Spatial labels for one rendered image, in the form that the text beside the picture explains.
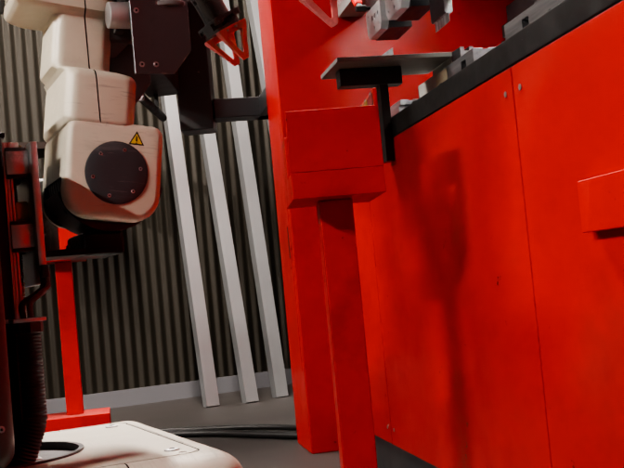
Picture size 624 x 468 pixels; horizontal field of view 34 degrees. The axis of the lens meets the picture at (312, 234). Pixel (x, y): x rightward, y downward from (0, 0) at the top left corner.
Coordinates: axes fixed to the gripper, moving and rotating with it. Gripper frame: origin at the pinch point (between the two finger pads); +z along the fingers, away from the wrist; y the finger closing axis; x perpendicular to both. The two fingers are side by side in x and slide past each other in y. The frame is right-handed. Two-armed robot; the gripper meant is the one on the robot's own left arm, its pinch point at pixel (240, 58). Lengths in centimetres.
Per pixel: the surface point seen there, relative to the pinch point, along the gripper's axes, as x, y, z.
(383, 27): -59, 38, 9
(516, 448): 15, -51, 81
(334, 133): 10.6, -41.4, 20.4
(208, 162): -81, 267, 25
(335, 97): -62, 86, 21
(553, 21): -8, -81, 20
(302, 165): 18.0, -39.3, 22.3
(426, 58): -38.1, -3.6, 20.1
